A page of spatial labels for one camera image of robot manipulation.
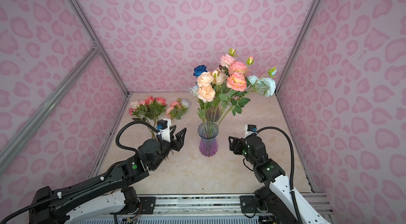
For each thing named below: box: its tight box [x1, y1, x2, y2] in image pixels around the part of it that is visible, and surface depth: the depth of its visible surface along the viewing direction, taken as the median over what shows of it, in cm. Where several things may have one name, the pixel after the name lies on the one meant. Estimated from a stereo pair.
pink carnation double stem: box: [219, 48, 238, 70], surface depth 66 cm
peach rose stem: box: [196, 71, 217, 130], surface depth 64 cm
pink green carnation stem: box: [215, 55, 255, 127], surface depth 62 cm
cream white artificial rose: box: [129, 100, 141, 110], surface depth 108 cm
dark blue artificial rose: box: [192, 64, 208, 78], surface depth 74 cm
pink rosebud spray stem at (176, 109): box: [165, 97, 188, 120], surface depth 109 cm
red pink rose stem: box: [128, 96, 168, 139], surface depth 109 cm
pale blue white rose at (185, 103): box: [180, 98, 191, 109], surface depth 111 cm
